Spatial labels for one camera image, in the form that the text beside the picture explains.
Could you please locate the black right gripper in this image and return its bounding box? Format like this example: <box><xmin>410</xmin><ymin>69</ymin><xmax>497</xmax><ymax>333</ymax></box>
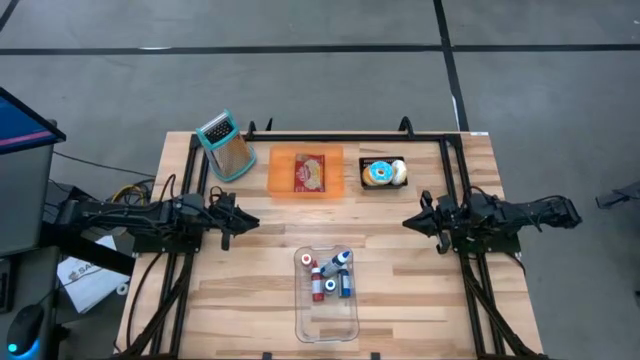
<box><xmin>402</xmin><ymin>190</ymin><xmax>469</xmax><ymax>255</ymax></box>

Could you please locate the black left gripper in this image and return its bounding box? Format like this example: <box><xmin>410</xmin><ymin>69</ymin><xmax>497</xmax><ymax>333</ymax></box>
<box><xmin>209</xmin><ymin>194</ymin><xmax>261</xmax><ymax>251</ymax></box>

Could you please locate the dark bottle blue tip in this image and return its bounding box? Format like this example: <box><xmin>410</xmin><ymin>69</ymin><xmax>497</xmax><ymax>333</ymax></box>
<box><xmin>319</xmin><ymin>250</ymin><xmax>352</xmax><ymax>279</ymax></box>

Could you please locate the black plastic slotted basket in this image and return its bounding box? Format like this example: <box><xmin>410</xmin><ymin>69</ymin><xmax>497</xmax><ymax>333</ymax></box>
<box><xmin>358</xmin><ymin>155</ymin><xmax>409</xmax><ymax>191</ymax></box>

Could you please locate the orange translucent plastic tray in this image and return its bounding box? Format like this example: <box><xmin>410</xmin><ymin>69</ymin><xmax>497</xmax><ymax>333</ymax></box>
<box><xmin>266</xmin><ymin>143</ymin><xmax>346</xmax><ymax>200</ymax></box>

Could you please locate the metal grater teal rim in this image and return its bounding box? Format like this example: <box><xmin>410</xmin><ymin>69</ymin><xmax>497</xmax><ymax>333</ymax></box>
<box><xmin>194</xmin><ymin>108</ymin><xmax>258</xmax><ymax>182</ymax></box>

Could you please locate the red snack packet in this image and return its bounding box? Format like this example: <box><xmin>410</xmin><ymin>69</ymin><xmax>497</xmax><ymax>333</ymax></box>
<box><xmin>293</xmin><ymin>152</ymin><xmax>327</xmax><ymax>194</ymax></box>

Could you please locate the clear plastic bin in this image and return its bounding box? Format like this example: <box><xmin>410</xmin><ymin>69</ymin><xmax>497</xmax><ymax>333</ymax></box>
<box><xmin>293</xmin><ymin>244</ymin><xmax>360</xmax><ymax>344</ymax></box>

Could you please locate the black metal stand leg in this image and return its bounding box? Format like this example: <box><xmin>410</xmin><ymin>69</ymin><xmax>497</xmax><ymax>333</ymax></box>
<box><xmin>39</xmin><ymin>222</ymin><xmax>136</xmax><ymax>276</ymax></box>

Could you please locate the white printed paper sheet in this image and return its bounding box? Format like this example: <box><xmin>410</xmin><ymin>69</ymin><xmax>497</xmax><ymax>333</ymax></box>
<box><xmin>56</xmin><ymin>234</ymin><xmax>132</xmax><ymax>315</ymax></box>

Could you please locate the grey monitor blue screen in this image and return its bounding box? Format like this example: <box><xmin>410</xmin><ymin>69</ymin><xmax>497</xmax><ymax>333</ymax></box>
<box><xmin>0</xmin><ymin>87</ymin><xmax>68</xmax><ymax>257</ymax></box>

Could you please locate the black computer mouse blue light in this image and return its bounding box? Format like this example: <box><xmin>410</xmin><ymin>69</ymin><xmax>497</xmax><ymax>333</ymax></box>
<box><xmin>5</xmin><ymin>303</ymin><xmax>46</xmax><ymax>359</ymax></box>

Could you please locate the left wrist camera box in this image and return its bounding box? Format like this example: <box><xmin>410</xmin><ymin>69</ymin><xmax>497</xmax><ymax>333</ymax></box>
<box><xmin>174</xmin><ymin>193</ymin><xmax>204</xmax><ymax>216</ymax></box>

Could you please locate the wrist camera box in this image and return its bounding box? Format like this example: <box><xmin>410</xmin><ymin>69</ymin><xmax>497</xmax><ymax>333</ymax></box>
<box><xmin>469</xmin><ymin>193</ymin><xmax>499</xmax><ymax>217</ymax></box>
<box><xmin>174</xmin><ymin>193</ymin><xmax>204</xmax><ymax>216</ymax></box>

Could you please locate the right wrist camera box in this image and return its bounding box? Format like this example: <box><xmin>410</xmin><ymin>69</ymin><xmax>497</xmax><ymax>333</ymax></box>
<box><xmin>469</xmin><ymin>193</ymin><xmax>499</xmax><ymax>217</ymax></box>

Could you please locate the black aluminium table frame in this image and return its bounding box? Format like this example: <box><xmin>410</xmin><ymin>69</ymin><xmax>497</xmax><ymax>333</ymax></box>
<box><xmin>117</xmin><ymin>115</ymin><xmax>551</xmax><ymax>360</ymax></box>

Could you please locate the yellow cable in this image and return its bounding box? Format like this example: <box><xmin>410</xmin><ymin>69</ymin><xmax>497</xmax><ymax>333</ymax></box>
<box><xmin>110</xmin><ymin>183</ymin><xmax>151</xmax><ymax>202</ymax></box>

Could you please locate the black floor cable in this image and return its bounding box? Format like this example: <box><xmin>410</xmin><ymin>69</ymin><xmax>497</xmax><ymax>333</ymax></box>
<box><xmin>52</xmin><ymin>149</ymin><xmax>157</xmax><ymax>179</ymax></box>

